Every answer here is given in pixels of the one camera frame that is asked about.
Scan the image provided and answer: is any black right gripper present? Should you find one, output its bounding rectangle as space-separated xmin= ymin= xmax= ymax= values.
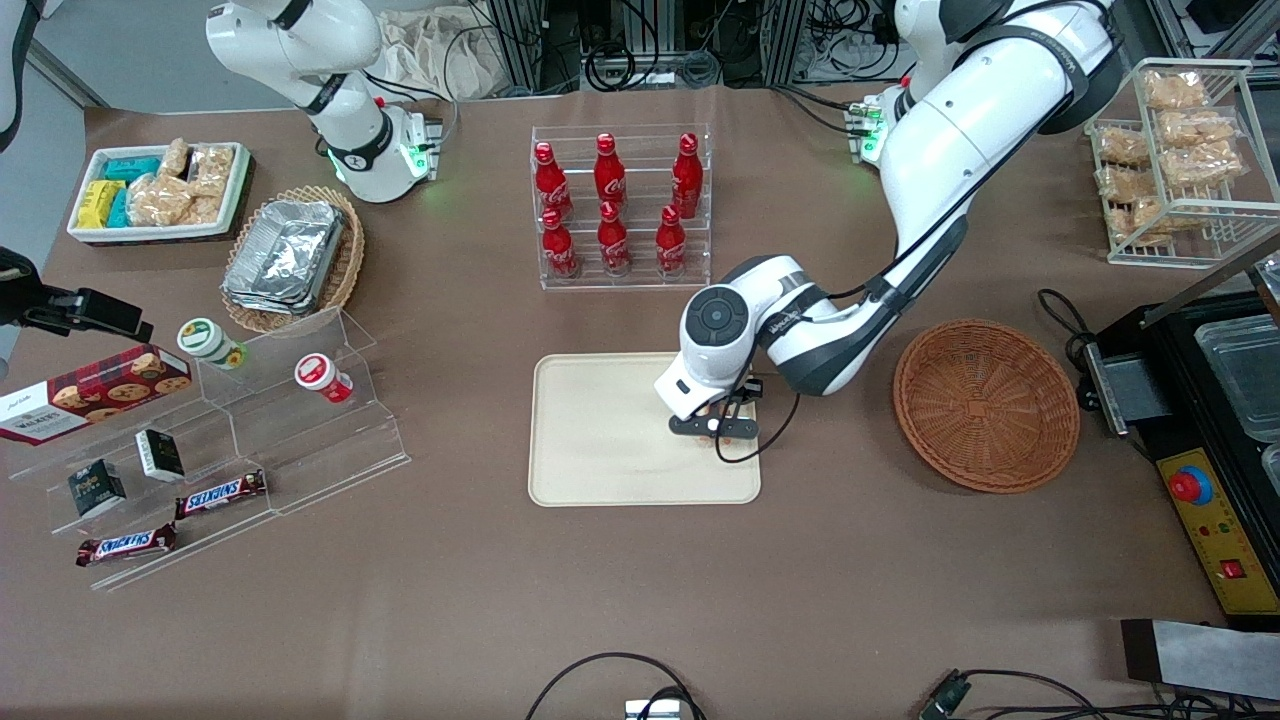
xmin=0 ymin=248 xmax=47 ymax=329

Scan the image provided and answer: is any cream plastic tray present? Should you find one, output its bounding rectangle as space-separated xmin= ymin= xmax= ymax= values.
xmin=528 ymin=352 xmax=763 ymax=508

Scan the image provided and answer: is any brown round wicker basket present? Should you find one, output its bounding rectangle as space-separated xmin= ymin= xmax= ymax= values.
xmin=893 ymin=318 xmax=1081 ymax=494

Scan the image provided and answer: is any light oval wicker basket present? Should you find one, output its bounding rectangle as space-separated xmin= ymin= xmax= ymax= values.
xmin=221 ymin=185 xmax=366 ymax=336

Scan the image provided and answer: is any yellow snack pack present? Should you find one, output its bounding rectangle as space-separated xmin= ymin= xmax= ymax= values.
xmin=77 ymin=180 xmax=126 ymax=230

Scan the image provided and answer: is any red tartan cookie box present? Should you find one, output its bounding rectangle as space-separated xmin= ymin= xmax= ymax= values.
xmin=0 ymin=343 xmax=193 ymax=447

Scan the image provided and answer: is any white rectangular snack bin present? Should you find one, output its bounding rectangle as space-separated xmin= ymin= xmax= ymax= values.
xmin=67 ymin=140 xmax=253 ymax=246

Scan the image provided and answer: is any red cola bottle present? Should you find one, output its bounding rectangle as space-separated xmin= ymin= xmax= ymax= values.
xmin=671 ymin=133 xmax=704 ymax=219
xmin=597 ymin=201 xmax=633 ymax=277
xmin=541 ymin=207 xmax=581 ymax=280
xmin=594 ymin=133 xmax=628 ymax=207
xmin=656 ymin=205 xmax=691 ymax=277
xmin=534 ymin=141 xmax=574 ymax=219

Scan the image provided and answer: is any clear acrylic bottle rack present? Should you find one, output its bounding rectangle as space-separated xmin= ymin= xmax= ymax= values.
xmin=530 ymin=124 xmax=713 ymax=292

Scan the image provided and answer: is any green lid yoghurt cup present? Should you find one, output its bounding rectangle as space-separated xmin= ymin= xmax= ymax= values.
xmin=177 ymin=317 xmax=248 ymax=372

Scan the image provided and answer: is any black box gold print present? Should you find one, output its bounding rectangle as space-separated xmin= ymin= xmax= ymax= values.
xmin=67 ymin=458 xmax=128 ymax=520

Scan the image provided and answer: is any black box white label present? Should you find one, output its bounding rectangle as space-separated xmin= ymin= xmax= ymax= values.
xmin=135 ymin=428 xmax=186 ymax=484

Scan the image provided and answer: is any aluminium foil container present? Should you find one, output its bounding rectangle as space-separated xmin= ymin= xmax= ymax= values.
xmin=221 ymin=200 xmax=347 ymax=317

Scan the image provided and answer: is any Snickers chocolate bar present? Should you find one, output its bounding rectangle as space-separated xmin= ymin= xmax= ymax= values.
xmin=76 ymin=523 xmax=178 ymax=568
xmin=175 ymin=470 xmax=268 ymax=521

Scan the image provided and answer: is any clear acrylic step stand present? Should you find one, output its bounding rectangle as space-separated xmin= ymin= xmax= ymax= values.
xmin=190 ymin=305 xmax=412 ymax=517
xmin=5 ymin=375 xmax=281 ymax=593

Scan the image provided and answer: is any red lid yoghurt cup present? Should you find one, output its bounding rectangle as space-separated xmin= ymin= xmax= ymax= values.
xmin=294 ymin=352 xmax=354 ymax=405

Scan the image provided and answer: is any beige crumpled cloth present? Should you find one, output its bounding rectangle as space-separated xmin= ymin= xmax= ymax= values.
xmin=375 ymin=8 xmax=523 ymax=102

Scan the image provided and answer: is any black sealing machine yellow panel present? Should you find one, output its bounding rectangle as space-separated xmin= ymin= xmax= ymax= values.
xmin=1078 ymin=235 xmax=1280 ymax=631

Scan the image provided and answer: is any large clear plastic container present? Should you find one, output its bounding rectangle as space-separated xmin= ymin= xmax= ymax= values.
xmin=1195 ymin=313 xmax=1280 ymax=442

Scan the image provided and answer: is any grey flat plate black end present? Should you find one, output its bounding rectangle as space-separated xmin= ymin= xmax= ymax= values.
xmin=1120 ymin=618 xmax=1280 ymax=702

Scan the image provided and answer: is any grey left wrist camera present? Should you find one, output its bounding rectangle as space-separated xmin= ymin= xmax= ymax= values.
xmin=668 ymin=412 xmax=761 ymax=442

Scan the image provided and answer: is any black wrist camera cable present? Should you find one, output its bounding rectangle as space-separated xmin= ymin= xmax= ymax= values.
xmin=714 ymin=388 xmax=802 ymax=465

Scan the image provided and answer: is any black machine power cable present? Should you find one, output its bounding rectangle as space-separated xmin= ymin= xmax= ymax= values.
xmin=1035 ymin=288 xmax=1101 ymax=373

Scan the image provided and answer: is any black looped cable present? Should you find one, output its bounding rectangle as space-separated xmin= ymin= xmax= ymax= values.
xmin=524 ymin=652 xmax=707 ymax=720

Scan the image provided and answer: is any coiled black cable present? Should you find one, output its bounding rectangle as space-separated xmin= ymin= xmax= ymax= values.
xmin=584 ymin=40 xmax=638 ymax=93

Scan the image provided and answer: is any aluminium frame post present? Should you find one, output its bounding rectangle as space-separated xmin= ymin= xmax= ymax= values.
xmin=764 ymin=0 xmax=809 ymax=87
xmin=488 ymin=0 xmax=547 ymax=97

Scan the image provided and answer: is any black cable connector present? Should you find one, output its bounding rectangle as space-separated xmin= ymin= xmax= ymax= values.
xmin=919 ymin=672 xmax=972 ymax=720

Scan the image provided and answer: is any white wire rack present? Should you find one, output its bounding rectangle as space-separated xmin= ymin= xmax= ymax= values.
xmin=1085 ymin=58 xmax=1280 ymax=269

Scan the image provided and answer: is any thin black cable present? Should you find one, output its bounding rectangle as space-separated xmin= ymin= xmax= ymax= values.
xmin=945 ymin=668 xmax=1280 ymax=720

